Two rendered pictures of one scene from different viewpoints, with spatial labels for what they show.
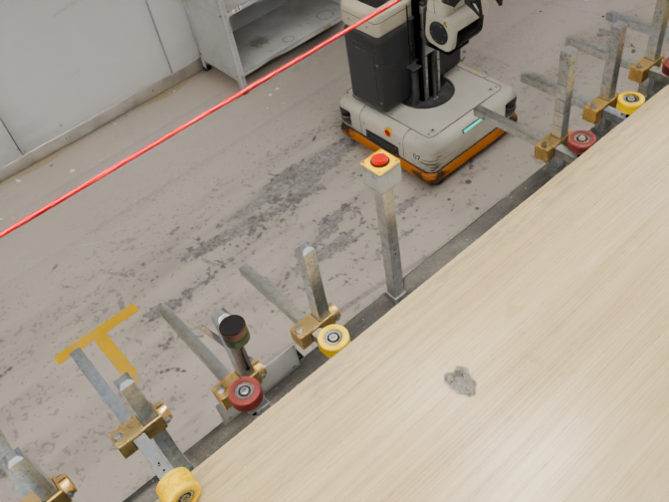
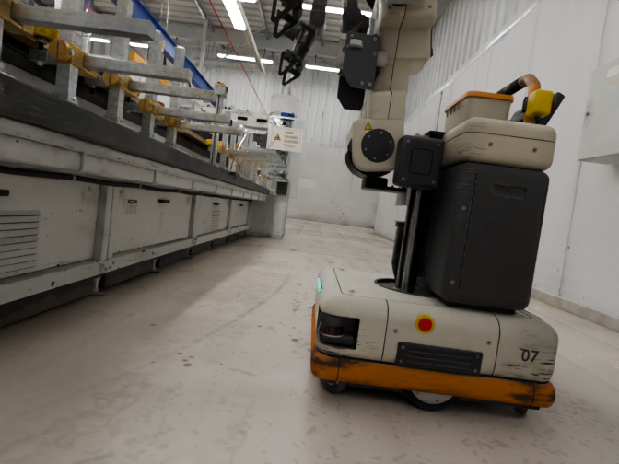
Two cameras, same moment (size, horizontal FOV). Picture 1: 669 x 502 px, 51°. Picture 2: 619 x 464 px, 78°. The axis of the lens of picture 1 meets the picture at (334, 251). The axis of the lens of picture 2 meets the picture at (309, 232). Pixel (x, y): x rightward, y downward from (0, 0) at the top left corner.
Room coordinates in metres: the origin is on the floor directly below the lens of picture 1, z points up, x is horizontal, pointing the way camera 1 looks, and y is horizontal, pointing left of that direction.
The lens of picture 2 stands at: (3.21, -1.92, 0.51)
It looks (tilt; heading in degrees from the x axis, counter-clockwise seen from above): 3 degrees down; 122
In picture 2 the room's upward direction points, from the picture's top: 7 degrees clockwise
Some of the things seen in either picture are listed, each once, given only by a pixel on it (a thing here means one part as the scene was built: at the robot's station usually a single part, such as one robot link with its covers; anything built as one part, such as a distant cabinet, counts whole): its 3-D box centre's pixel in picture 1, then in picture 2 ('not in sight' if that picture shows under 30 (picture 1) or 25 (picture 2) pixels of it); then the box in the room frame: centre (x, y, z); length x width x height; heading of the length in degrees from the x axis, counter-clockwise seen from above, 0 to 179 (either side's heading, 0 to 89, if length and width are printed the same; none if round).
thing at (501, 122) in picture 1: (527, 135); (195, 127); (1.73, -0.69, 0.82); 0.43 x 0.03 x 0.04; 32
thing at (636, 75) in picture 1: (646, 66); (121, 83); (1.93, -1.18, 0.84); 0.14 x 0.06 x 0.05; 122
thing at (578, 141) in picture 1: (579, 150); not in sight; (1.57, -0.80, 0.85); 0.08 x 0.08 x 0.11
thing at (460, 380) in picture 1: (460, 379); not in sight; (0.84, -0.22, 0.91); 0.09 x 0.07 x 0.02; 10
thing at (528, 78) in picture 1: (574, 99); (176, 113); (1.87, -0.91, 0.82); 0.43 x 0.03 x 0.04; 32
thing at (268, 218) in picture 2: not in sight; (237, 169); (-0.99, 2.43, 0.95); 1.65 x 0.70 x 1.90; 32
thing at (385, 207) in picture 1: (390, 244); (216, 131); (1.28, -0.15, 0.93); 0.05 x 0.05 x 0.45; 32
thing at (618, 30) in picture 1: (608, 89); (150, 93); (1.81, -0.99, 0.87); 0.04 x 0.04 x 0.48; 32
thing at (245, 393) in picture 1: (249, 401); not in sight; (0.93, 0.28, 0.85); 0.08 x 0.08 x 0.11
